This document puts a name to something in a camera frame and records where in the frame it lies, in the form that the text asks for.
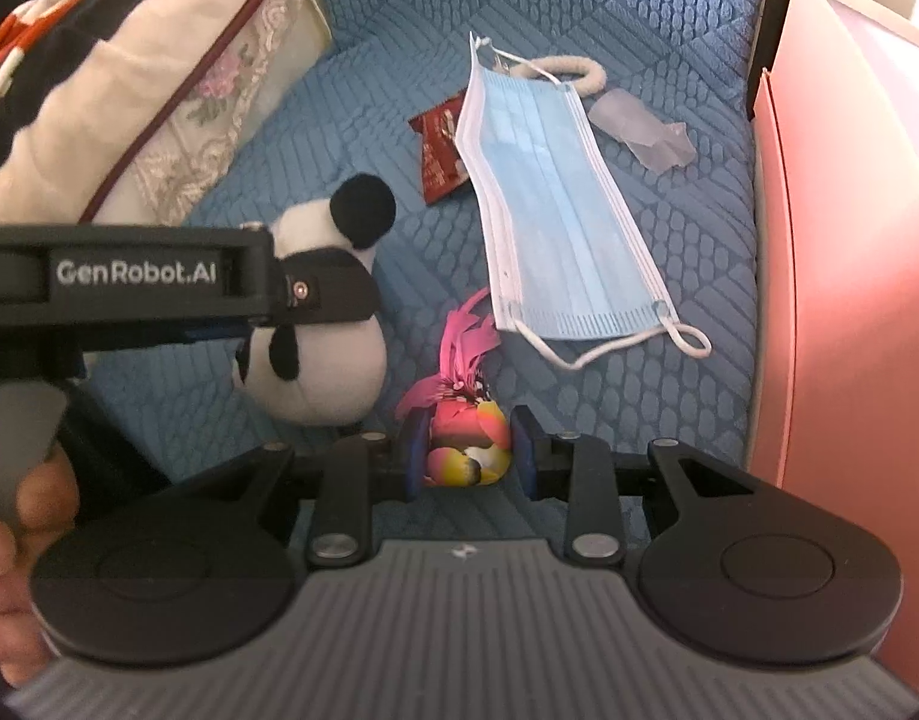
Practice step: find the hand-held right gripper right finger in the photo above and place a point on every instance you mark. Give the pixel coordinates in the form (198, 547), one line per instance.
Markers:
(523, 457)

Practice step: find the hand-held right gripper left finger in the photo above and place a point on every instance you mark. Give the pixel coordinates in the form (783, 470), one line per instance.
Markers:
(413, 457)

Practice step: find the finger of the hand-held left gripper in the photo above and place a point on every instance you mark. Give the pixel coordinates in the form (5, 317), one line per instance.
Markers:
(332, 292)

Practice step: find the pink feather bird toy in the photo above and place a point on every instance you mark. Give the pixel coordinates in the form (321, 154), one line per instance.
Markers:
(459, 420)

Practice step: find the panda plush toy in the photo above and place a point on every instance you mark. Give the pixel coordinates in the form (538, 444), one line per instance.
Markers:
(332, 375)

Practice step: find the dark red floral packet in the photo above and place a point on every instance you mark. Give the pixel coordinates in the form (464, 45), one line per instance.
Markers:
(437, 157)

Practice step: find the blue face mask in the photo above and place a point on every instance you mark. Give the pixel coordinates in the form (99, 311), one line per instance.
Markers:
(557, 225)

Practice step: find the pink box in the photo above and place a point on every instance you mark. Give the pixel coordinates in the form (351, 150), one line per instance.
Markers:
(857, 277)

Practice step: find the person's left hand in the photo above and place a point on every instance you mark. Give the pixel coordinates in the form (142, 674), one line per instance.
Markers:
(9, 600)

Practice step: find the cream floral pillow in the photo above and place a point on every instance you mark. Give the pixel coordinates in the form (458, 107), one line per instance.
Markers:
(226, 90)

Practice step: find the blue quilted sofa cushion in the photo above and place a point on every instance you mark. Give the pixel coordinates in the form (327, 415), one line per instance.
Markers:
(654, 255)

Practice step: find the clear plastic wrapper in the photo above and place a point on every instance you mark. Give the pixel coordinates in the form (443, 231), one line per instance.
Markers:
(632, 124)

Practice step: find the black post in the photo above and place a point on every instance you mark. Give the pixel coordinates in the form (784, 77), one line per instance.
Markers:
(774, 15)

